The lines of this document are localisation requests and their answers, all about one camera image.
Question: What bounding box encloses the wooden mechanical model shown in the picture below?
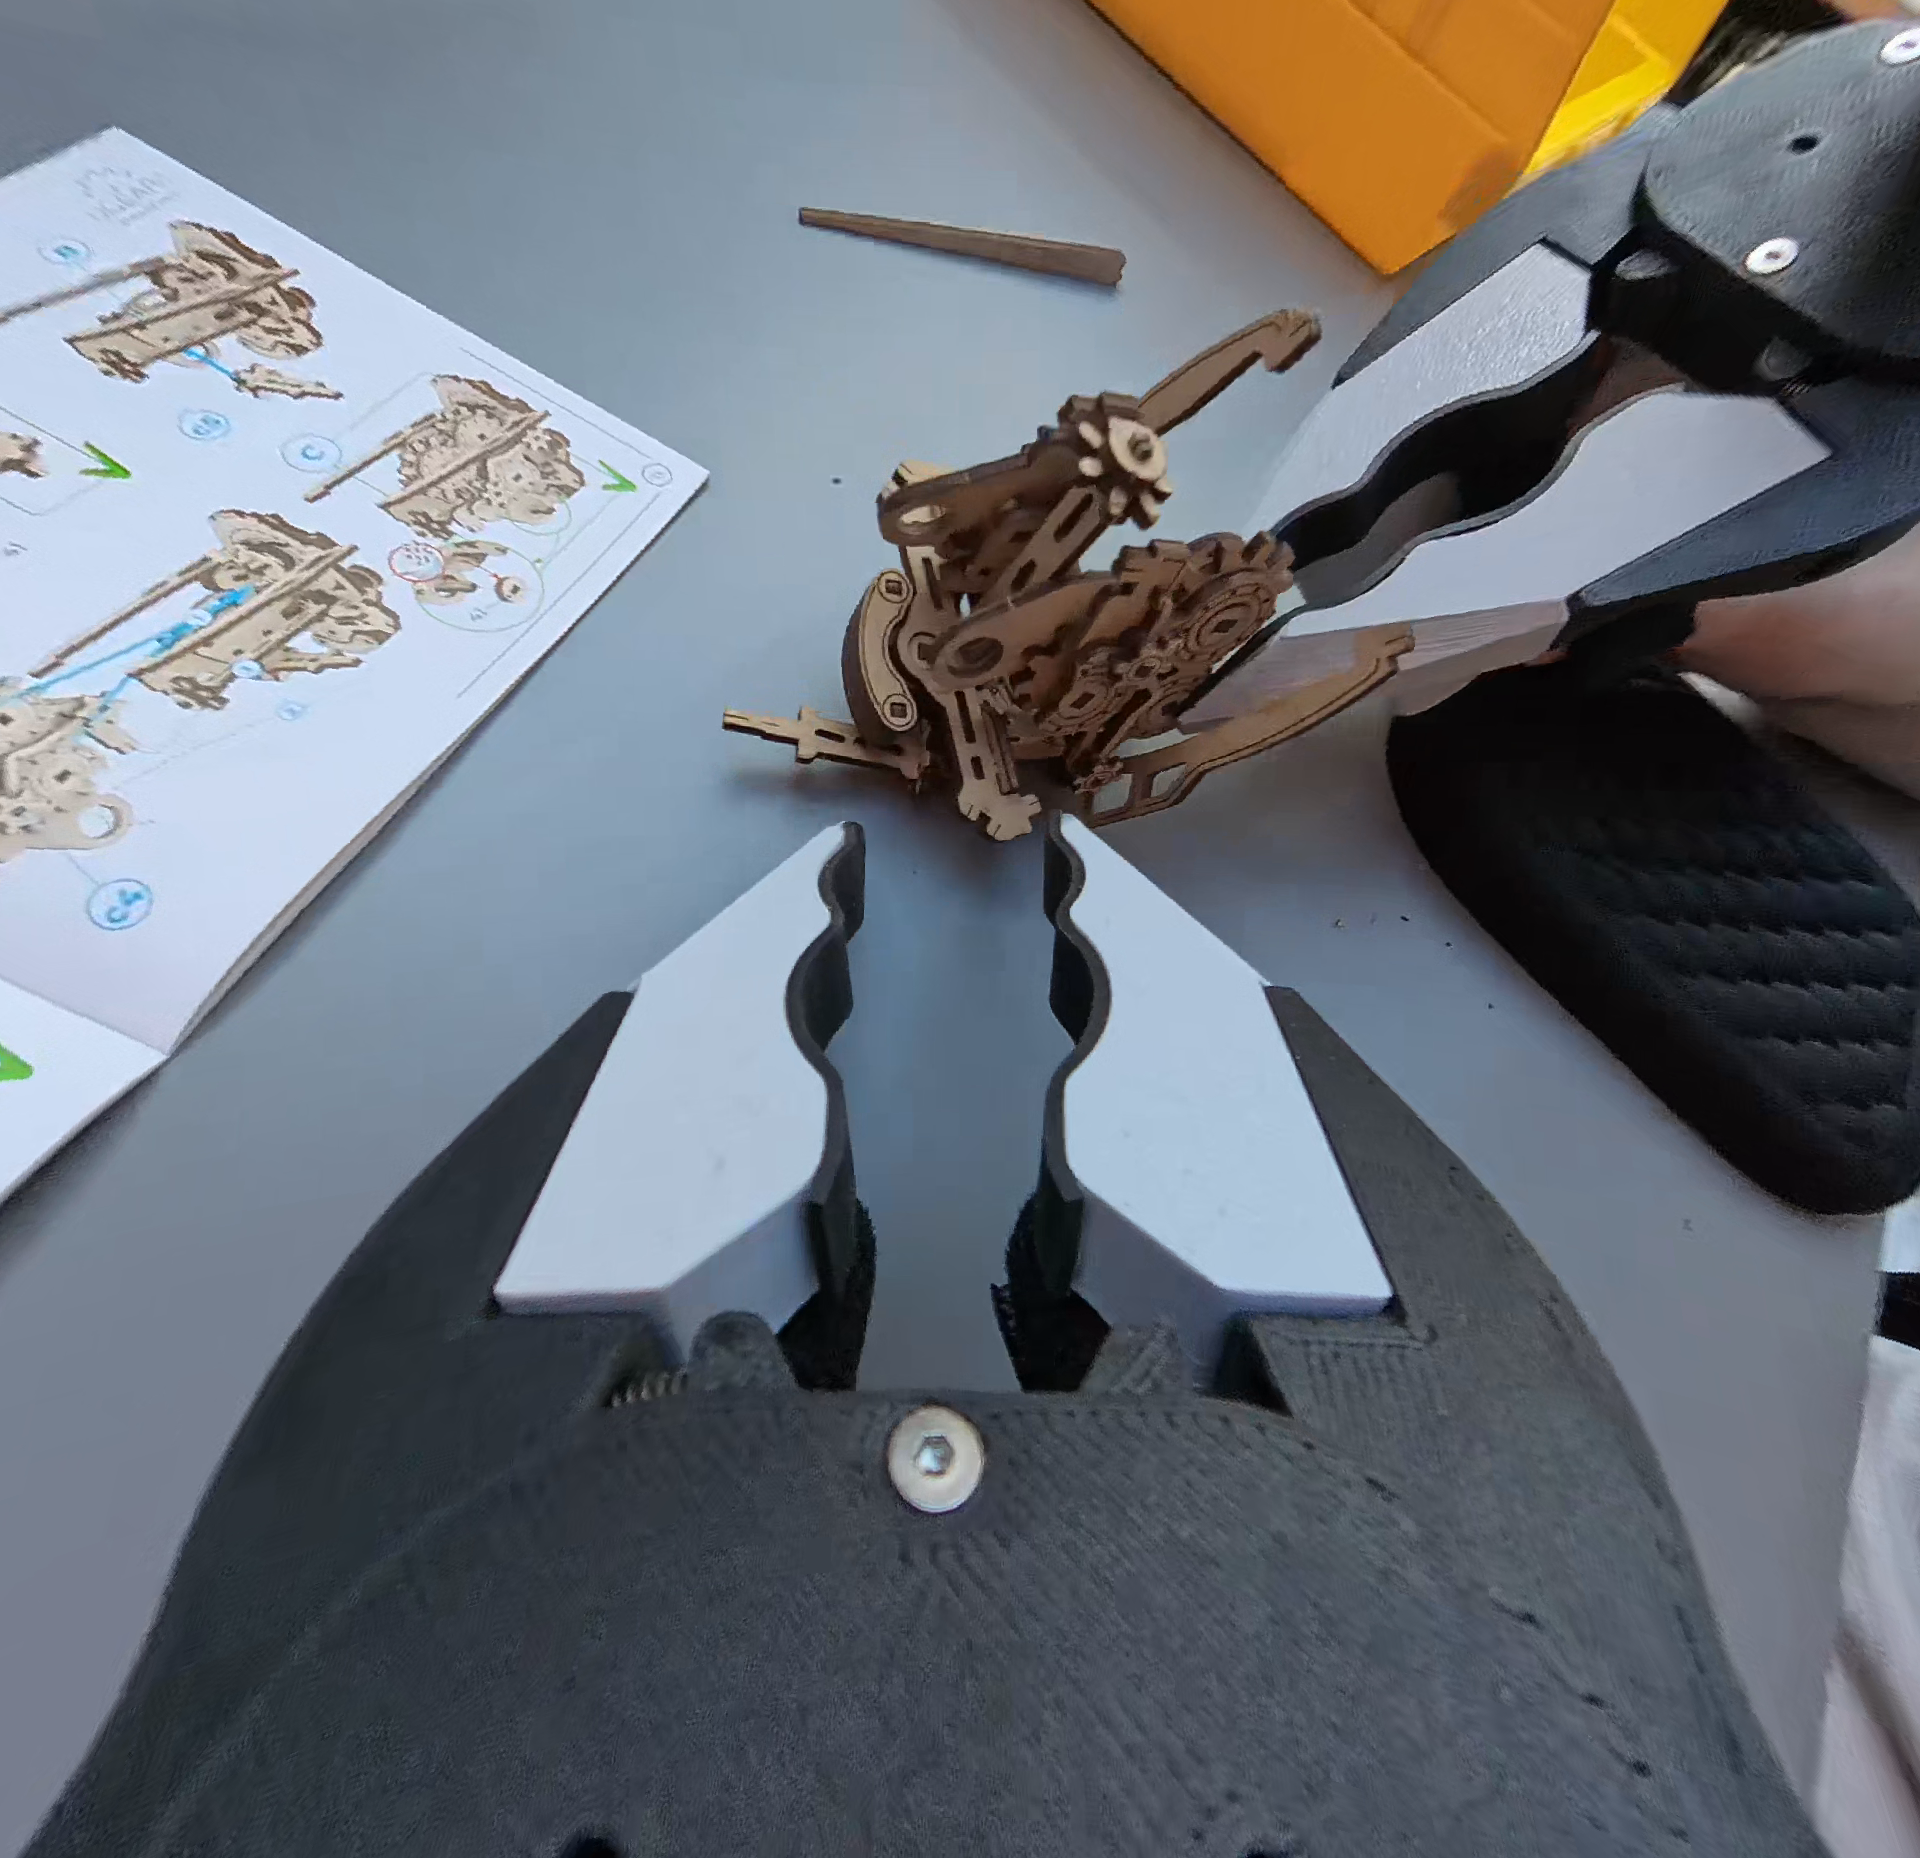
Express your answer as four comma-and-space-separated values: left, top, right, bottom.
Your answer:
838, 307, 1417, 844

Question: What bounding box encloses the small wooden model part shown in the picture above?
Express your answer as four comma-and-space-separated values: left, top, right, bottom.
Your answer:
724, 704, 932, 796

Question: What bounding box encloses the black mesh pad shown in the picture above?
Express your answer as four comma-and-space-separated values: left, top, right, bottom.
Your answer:
1388, 670, 1920, 1218

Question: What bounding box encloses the small yellow plastic bin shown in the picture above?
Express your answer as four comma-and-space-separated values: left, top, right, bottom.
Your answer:
1522, 0, 1767, 182

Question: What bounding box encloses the person's white clothing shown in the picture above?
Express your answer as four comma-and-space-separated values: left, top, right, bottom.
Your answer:
1822, 1228, 1920, 1858

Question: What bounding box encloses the printed instruction booklet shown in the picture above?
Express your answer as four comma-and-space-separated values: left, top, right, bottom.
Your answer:
0, 125, 711, 1207

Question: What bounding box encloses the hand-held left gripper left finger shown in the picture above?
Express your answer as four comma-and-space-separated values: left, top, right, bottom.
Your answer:
491, 819, 872, 1366

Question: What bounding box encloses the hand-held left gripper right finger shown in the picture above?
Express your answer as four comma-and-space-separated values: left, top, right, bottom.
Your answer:
1037, 813, 1400, 1387

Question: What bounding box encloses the large yellow plastic bin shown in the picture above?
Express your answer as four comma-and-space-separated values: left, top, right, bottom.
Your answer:
1019, 0, 1644, 278

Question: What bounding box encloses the dark wooden stick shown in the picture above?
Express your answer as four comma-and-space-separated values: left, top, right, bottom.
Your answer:
799, 205, 1127, 291

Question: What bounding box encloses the person's right hand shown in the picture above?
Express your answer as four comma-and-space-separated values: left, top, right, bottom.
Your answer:
1692, 538, 1920, 799

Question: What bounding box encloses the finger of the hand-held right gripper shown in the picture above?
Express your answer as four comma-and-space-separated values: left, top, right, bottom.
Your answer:
1272, 245, 1613, 574
1243, 384, 1837, 697

